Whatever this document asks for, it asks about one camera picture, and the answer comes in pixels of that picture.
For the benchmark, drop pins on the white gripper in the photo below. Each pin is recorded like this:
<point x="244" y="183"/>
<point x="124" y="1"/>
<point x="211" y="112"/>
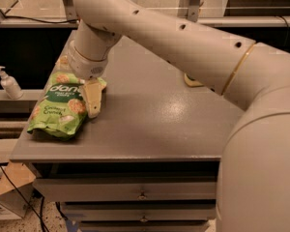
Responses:
<point x="85" y="67"/>

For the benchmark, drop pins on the green rice chip bag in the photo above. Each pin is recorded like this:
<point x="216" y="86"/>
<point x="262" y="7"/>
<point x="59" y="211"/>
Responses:
<point x="62" y="110"/>

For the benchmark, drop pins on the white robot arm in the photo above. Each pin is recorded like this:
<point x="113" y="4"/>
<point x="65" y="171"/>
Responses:
<point x="253" y="184"/>

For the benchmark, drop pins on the white pump bottle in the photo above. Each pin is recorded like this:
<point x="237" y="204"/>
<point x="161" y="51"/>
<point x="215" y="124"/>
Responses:
<point x="10" y="85"/>

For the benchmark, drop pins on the grey drawer cabinet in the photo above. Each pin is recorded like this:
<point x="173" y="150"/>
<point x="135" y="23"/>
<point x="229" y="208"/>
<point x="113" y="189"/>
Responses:
<point x="148" y="162"/>

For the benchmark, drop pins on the green yellow sponge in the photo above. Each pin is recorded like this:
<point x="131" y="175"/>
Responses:
<point x="191" y="82"/>

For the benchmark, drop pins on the cardboard box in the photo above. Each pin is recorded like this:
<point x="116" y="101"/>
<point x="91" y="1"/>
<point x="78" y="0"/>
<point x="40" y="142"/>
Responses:
<point x="16" y="191"/>

